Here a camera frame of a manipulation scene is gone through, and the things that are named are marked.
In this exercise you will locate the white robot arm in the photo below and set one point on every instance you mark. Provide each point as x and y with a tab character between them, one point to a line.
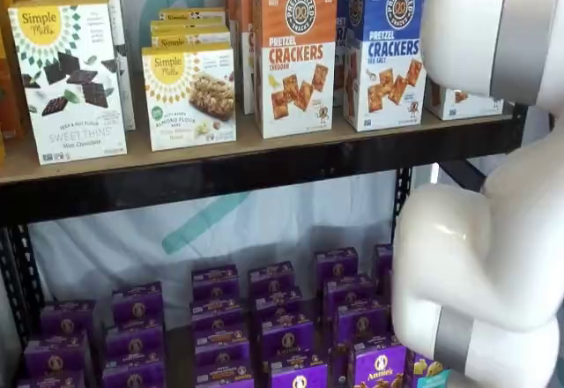
462	251

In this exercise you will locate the purple teal Annie's box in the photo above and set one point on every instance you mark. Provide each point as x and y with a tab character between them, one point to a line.
428	372

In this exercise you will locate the Simple Mills almond bars box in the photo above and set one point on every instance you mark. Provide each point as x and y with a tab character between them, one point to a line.
189	40
189	14
189	97
189	26

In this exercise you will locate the blue pretzel crackers box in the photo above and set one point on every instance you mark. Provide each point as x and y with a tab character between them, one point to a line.
340	75
388	53

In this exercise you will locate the wooden shelf with black frame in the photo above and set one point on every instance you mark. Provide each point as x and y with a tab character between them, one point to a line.
176	194

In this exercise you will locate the Simple Mills Sweet Thins box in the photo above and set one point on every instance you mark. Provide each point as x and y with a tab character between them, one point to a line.
123	75
66	97

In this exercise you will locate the yellow white pretzel crackers box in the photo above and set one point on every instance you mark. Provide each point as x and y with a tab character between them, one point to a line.
462	103

